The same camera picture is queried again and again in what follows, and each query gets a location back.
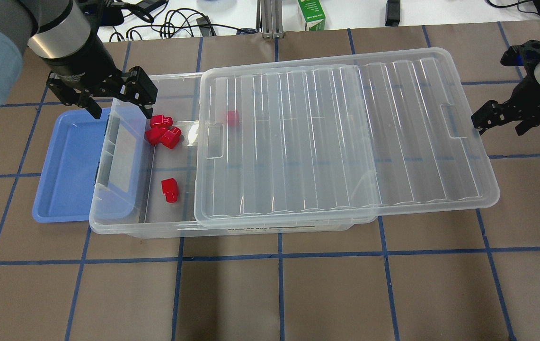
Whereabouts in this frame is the clear plastic storage box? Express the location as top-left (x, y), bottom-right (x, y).
top-left (89, 71), bottom-right (379, 238)

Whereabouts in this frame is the blue plastic tray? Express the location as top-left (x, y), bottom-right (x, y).
top-left (32, 108), bottom-right (110, 223)

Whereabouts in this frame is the clear plastic box lid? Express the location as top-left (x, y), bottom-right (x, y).
top-left (193, 48), bottom-right (500, 230)

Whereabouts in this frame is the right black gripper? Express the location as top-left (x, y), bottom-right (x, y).
top-left (471, 40), bottom-right (540, 136)

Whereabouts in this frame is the red block under lid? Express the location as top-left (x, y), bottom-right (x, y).
top-left (226, 110), bottom-right (241, 127)

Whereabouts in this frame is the black power adapter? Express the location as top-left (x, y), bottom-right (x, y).
top-left (385, 0), bottom-right (400, 27)

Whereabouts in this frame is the red block left cluster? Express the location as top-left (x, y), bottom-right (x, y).
top-left (144, 126), bottom-right (168, 145)

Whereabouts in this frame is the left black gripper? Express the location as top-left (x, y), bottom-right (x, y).
top-left (42, 36), bottom-right (158, 119)

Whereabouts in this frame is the red block right cluster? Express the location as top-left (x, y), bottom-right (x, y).
top-left (159, 126), bottom-right (182, 150)

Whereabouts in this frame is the aluminium profile post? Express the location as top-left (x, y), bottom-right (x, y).
top-left (257, 0), bottom-right (283, 39)

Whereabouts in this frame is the green white carton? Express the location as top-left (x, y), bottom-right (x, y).
top-left (296, 0), bottom-right (327, 32)

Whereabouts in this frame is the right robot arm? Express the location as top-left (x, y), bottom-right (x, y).
top-left (471, 40), bottom-right (540, 136)

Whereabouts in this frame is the black cables bundle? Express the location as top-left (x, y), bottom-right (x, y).
top-left (104, 0), bottom-right (251, 42)

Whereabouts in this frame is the red block cluster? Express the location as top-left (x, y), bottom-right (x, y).
top-left (159, 126), bottom-right (182, 150)
top-left (149, 115), bottom-right (173, 129)
top-left (144, 126), bottom-right (168, 145)

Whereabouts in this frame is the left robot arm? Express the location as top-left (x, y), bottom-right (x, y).
top-left (0, 0), bottom-right (158, 119)

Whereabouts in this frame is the red block from tray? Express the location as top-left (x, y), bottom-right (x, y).
top-left (161, 178), bottom-right (180, 204)

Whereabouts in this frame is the red block upper cluster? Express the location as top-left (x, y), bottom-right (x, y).
top-left (149, 115), bottom-right (173, 129)

